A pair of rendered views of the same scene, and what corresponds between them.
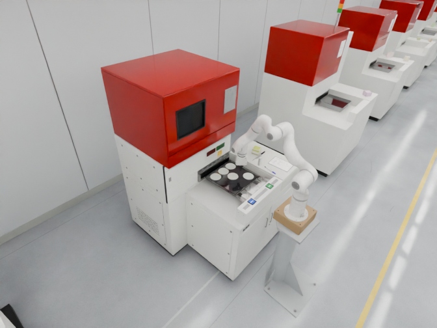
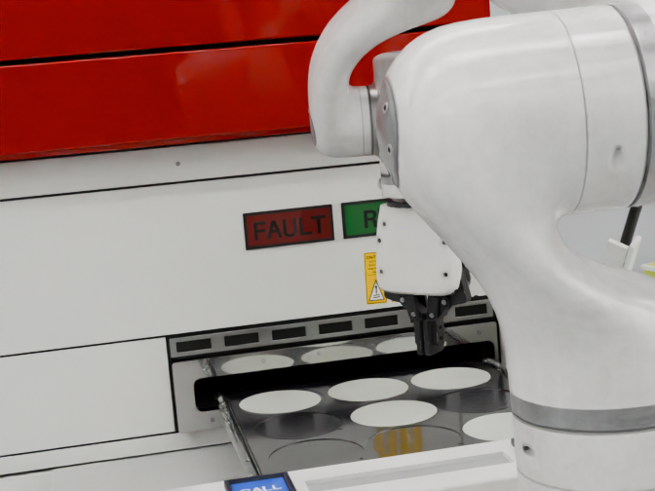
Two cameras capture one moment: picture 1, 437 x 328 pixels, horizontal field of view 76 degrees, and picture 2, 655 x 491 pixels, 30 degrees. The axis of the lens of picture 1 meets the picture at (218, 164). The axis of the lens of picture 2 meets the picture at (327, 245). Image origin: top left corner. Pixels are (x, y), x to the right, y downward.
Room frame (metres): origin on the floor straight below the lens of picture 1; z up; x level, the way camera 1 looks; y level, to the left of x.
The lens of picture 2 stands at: (0.91, -0.97, 1.33)
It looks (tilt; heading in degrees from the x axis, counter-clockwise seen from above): 9 degrees down; 40
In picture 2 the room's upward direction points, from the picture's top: 5 degrees counter-clockwise
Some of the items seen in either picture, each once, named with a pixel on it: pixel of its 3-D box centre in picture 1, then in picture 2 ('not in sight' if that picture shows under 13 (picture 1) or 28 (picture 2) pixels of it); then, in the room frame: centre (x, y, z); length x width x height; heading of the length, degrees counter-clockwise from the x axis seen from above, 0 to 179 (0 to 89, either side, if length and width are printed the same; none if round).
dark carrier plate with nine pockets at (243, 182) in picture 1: (232, 176); (389, 415); (2.01, -0.13, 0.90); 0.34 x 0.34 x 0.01; 50
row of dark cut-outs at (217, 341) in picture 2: (214, 162); (334, 326); (2.13, 0.04, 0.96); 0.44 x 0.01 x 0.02; 140
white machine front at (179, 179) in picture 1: (200, 164); (196, 296); (2.00, 0.16, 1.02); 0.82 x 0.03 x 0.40; 140
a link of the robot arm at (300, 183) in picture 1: (300, 186); (541, 215); (1.55, -0.61, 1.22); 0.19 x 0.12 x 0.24; 135
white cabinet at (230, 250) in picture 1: (241, 213); not in sight; (2.00, -0.27, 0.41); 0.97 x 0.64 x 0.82; 140
